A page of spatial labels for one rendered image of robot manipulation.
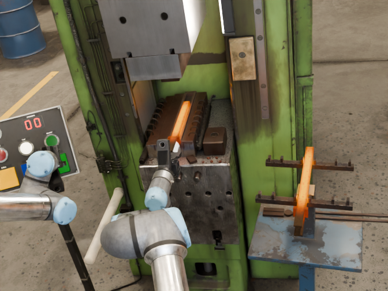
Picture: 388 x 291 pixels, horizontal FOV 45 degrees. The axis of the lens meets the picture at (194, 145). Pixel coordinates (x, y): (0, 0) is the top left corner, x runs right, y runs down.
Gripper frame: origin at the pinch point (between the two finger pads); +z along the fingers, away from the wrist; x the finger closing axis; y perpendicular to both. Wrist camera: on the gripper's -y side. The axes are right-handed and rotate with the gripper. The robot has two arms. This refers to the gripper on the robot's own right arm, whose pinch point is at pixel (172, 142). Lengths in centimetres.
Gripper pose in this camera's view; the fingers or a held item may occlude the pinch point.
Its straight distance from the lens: 184.6
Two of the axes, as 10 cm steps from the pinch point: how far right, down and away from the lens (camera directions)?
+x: 9.8, -0.4, -2.1
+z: 1.5, -5.5, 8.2
